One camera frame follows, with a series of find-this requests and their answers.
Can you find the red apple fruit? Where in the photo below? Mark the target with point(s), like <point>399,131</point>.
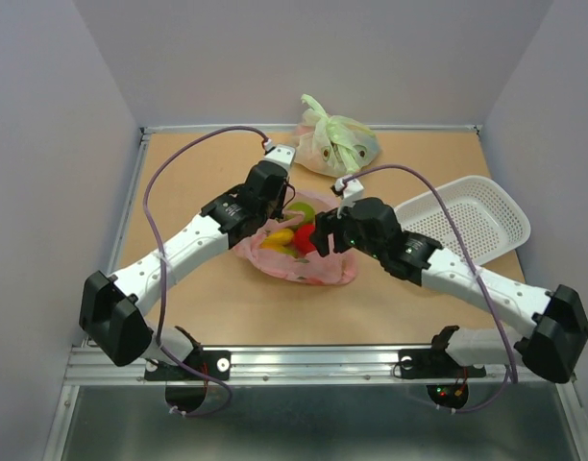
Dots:
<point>302,239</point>

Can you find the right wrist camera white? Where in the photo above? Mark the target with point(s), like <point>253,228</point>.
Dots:
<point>348,190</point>

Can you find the pink plastic bag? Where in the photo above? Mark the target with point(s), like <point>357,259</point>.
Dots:
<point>334,269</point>

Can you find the yellow banana fruit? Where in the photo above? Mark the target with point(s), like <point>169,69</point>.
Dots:
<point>279,241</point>

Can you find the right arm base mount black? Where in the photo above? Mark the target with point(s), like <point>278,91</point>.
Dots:
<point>450,381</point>

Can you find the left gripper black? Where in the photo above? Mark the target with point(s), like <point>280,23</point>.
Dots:
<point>279,209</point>

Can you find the aluminium frame rail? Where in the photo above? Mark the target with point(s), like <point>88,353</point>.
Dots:
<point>256,366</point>

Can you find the green lime fruit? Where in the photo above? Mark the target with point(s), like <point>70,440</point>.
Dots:
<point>299,214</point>

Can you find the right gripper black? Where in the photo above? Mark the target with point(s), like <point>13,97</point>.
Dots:
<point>327,223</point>

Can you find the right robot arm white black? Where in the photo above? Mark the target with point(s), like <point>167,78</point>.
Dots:
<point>541,329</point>

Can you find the white perforated plastic basket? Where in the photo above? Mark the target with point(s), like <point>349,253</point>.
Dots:
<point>490,222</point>

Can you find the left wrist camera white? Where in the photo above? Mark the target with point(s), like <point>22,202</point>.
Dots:
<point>279,154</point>

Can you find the green tied plastic bag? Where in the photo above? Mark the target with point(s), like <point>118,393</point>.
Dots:
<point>332,145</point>

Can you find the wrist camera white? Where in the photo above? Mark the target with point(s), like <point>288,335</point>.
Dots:
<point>279,154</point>
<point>348,190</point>

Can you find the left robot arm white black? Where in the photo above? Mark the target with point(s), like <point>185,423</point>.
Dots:
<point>113,308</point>

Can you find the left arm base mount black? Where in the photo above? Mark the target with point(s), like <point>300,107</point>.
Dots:
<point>178,356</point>

